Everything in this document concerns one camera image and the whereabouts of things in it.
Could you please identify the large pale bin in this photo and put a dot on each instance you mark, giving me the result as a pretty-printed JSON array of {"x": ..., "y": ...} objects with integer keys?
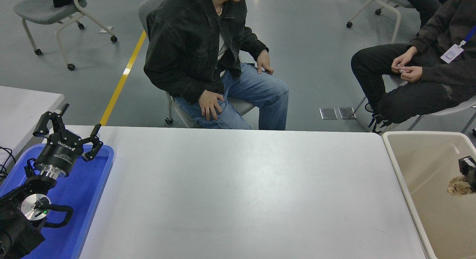
[{"x": 420, "y": 162}]

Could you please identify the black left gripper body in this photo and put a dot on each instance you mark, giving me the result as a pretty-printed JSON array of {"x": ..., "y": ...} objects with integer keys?
[{"x": 59, "y": 153}]

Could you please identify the blue plastic tray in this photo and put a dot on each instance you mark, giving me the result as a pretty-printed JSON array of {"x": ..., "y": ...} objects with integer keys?
[{"x": 81, "y": 199}]

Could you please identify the white side table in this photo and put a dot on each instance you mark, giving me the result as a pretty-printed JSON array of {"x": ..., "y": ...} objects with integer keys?
[{"x": 22, "y": 110}]

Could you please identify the person's left hand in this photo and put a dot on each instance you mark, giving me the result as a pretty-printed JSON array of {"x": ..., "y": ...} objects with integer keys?
[
  {"x": 264, "y": 63},
  {"x": 412, "y": 74}
]

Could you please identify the person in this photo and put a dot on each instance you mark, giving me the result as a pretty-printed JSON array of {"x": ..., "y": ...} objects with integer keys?
[
  {"x": 427, "y": 6},
  {"x": 409, "y": 99},
  {"x": 193, "y": 47}
]

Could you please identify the person's right hand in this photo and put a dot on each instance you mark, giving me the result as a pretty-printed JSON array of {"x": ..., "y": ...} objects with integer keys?
[
  {"x": 210, "y": 102},
  {"x": 403, "y": 60}
]

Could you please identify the white chair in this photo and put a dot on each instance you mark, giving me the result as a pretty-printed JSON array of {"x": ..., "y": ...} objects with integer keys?
[{"x": 461, "y": 107}]

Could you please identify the metal floor plate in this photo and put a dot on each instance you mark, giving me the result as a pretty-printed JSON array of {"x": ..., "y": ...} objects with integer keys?
[
  {"x": 328, "y": 114},
  {"x": 347, "y": 113}
]

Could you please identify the tan paper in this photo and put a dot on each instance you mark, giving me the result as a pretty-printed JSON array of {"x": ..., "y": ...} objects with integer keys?
[{"x": 459, "y": 186}]

